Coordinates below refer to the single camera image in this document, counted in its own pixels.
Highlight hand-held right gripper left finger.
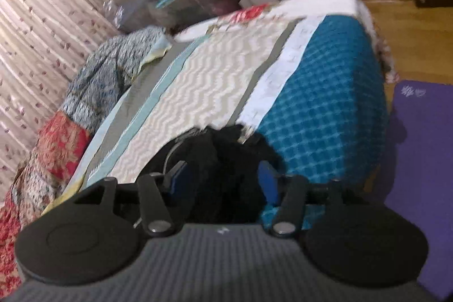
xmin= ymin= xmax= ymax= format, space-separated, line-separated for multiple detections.
xmin=77 ymin=160 xmax=188 ymax=237

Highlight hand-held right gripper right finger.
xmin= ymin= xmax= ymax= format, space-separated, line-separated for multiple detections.
xmin=258 ymin=160 xmax=351 ymax=238

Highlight black pants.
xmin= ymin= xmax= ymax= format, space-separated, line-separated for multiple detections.
xmin=150 ymin=124 xmax=286 ymax=222

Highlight teal checkered blanket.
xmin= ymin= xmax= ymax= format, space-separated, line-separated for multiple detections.
xmin=255 ymin=15 xmax=389 ymax=230

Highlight bed with chevron quilt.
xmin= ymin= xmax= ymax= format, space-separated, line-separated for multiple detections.
xmin=67 ymin=0 xmax=400 ymax=230

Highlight grey patterned garment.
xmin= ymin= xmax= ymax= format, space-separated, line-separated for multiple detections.
xmin=62 ymin=26 xmax=171 ymax=136

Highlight red floral quilt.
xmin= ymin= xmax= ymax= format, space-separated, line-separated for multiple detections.
xmin=0 ymin=109 xmax=93 ymax=295

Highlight purple yoga mat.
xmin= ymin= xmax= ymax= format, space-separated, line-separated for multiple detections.
xmin=384 ymin=80 xmax=453 ymax=301

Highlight patterned beige curtain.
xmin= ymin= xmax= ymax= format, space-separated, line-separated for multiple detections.
xmin=0 ymin=0 xmax=123 ymax=198

